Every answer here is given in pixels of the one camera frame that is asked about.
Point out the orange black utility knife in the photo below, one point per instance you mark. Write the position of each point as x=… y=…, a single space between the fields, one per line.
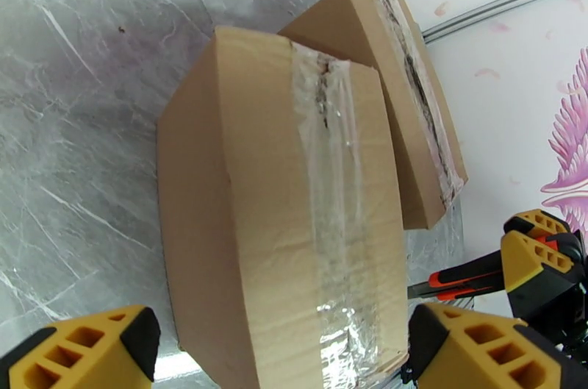
x=459 y=279

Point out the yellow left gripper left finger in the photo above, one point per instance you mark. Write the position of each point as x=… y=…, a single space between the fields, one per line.
x=87 y=355

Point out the small taped cardboard box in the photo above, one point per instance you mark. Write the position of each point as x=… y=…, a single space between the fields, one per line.
x=349 y=43

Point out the aluminium frame post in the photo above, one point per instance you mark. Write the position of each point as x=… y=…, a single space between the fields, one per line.
x=505 y=1

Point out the large taped cardboard box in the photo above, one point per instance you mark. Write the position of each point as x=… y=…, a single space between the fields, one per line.
x=257 y=217

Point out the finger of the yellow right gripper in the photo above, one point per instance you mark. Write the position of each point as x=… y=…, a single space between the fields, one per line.
x=535 y=221
x=528 y=273

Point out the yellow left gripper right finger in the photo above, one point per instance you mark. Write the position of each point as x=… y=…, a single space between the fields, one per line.
x=477 y=355

